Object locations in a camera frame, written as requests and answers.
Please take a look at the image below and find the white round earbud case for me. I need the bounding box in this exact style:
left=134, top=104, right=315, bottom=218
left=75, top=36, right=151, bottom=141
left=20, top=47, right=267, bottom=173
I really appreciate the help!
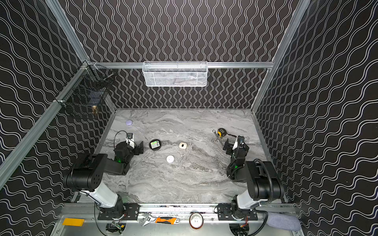
left=166, top=155, right=175, bottom=163

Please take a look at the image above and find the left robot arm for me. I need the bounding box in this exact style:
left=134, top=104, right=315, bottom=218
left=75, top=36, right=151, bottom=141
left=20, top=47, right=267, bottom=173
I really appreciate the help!
left=63, top=141, right=144, bottom=221

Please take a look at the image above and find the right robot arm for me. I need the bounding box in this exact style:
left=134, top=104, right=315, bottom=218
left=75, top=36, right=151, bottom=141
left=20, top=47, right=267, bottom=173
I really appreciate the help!
left=223, top=136, right=284, bottom=220

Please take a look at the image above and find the silver combination wrench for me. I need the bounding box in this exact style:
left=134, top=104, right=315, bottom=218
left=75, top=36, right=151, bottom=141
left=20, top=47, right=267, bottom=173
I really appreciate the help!
left=212, top=129, right=224, bottom=149

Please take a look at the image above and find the yellow black tape measure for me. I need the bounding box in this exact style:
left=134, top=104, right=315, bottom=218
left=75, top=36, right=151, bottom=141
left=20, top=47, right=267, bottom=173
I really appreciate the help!
left=217, top=128, right=237, bottom=138

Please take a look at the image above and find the black round digital timer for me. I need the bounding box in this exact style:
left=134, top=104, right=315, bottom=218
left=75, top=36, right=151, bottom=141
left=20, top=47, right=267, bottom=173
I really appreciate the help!
left=149, top=139, right=162, bottom=151

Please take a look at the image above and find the adjustable wrench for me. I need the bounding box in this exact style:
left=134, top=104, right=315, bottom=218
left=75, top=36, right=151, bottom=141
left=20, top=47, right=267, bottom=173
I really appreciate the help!
left=141, top=214, right=156, bottom=226

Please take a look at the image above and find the soda can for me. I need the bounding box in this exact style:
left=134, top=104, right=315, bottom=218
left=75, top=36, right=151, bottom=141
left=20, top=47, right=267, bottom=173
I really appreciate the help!
left=189, top=212, right=204, bottom=230

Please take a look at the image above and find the grey cloth roll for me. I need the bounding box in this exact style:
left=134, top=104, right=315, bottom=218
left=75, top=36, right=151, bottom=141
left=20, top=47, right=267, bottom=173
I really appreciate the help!
left=266, top=212, right=301, bottom=232

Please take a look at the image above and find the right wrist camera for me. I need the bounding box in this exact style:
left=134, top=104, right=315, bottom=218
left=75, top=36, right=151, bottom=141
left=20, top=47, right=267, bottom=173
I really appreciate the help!
left=232, top=136, right=245, bottom=150

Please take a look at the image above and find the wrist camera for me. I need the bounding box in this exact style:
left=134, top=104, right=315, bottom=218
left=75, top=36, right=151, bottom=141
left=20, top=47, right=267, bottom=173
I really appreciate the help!
left=232, top=136, right=245, bottom=150
left=126, top=133, right=136, bottom=148

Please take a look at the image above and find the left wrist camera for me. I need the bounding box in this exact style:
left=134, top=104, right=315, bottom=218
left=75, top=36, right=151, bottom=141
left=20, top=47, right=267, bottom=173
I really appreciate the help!
left=126, top=133, right=136, bottom=148

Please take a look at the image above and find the white wire mesh basket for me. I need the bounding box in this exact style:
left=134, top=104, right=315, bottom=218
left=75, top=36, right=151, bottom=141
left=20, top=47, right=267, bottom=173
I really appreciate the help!
left=142, top=61, right=209, bottom=87

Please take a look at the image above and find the orange handled tool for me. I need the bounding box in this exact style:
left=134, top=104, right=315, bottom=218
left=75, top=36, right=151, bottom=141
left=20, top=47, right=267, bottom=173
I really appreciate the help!
left=155, top=217, right=180, bottom=225

